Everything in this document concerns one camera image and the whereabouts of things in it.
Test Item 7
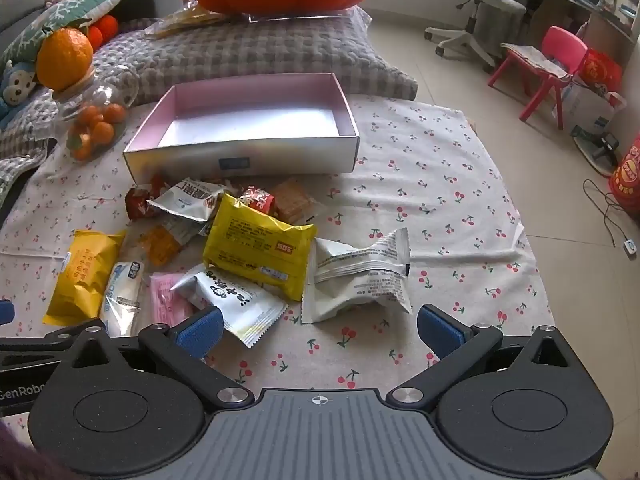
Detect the black cable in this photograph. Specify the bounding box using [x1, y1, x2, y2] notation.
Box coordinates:
[582, 180, 640, 257]

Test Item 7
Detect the clear plastic sheet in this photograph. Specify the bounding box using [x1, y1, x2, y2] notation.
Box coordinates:
[247, 7, 361, 25]

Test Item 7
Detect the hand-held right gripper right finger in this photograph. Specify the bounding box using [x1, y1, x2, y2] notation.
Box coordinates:
[389, 304, 586, 413]

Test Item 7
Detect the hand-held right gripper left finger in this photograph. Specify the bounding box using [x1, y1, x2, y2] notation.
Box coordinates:
[50, 305, 254, 411]

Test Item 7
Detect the red packet with white print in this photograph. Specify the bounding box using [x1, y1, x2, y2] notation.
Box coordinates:
[235, 185, 278, 213]

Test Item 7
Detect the cluster of small oranges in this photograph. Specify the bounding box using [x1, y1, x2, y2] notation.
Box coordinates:
[67, 102, 126, 161]

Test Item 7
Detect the red printed snack bag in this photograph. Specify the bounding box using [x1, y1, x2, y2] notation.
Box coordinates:
[607, 135, 640, 207]

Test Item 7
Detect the glass jar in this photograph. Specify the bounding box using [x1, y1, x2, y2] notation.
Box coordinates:
[52, 65, 141, 163]

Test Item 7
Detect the red gift bag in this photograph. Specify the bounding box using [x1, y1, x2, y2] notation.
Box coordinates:
[577, 49, 623, 96]

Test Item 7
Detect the pink snack packet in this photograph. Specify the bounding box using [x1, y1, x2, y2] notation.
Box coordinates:
[149, 272, 198, 333]

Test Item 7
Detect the large orange ball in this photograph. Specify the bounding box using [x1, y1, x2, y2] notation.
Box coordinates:
[36, 27, 94, 92]

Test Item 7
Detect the large yellow snack packet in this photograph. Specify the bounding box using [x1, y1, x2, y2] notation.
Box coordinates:
[202, 192, 317, 302]

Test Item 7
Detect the small yellow snack packet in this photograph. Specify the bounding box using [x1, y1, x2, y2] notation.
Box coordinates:
[42, 230, 127, 327]

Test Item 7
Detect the plain white snack packet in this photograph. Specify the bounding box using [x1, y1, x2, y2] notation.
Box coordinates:
[301, 227, 413, 324]

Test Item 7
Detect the pink child chair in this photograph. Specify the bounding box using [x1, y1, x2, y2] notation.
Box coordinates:
[487, 26, 588, 122]

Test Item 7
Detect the newspaper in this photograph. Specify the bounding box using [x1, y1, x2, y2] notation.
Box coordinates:
[501, 42, 573, 81]

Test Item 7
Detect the wooden jar lid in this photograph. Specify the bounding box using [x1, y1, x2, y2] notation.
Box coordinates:
[52, 71, 96, 103]

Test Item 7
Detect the red candy packet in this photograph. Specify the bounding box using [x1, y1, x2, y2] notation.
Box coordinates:
[125, 174, 168, 221]

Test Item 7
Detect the orange snack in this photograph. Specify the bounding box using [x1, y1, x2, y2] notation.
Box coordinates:
[135, 222, 201, 267]

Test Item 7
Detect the small black device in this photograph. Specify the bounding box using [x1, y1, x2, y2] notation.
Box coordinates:
[592, 132, 621, 155]

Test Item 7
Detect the green leaf pattern pillow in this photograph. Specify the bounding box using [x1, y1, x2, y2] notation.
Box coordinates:
[0, 0, 135, 68]

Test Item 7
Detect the white packet with dark print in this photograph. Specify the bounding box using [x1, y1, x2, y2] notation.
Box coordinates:
[146, 177, 229, 222]

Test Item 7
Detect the white cartoon print snack packet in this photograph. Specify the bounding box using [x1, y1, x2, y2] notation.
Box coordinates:
[170, 265, 289, 348]

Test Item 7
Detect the wooden desk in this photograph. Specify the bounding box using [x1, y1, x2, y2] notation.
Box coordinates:
[530, 0, 636, 56]

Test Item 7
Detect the dark maroon cloth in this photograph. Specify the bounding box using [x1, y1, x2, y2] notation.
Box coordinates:
[0, 420, 76, 480]

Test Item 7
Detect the blue monkey plush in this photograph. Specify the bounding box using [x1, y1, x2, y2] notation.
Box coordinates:
[0, 60, 41, 121]

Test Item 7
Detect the clear plastic bag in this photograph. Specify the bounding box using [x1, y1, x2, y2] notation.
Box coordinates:
[147, 0, 236, 38]

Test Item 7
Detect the brown cracker packet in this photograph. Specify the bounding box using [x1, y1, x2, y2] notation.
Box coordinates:
[270, 177, 320, 225]

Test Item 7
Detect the silver cardboard box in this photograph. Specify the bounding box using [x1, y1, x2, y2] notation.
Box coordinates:
[122, 72, 361, 183]

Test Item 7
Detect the clear packet with blue label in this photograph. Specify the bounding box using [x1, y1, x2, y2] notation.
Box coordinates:
[99, 260, 147, 337]

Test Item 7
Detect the white shopping bag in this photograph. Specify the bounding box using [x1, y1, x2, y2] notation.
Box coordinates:
[552, 80, 627, 133]

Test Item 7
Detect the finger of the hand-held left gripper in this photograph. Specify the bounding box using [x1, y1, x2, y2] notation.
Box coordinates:
[0, 299, 77, 367]

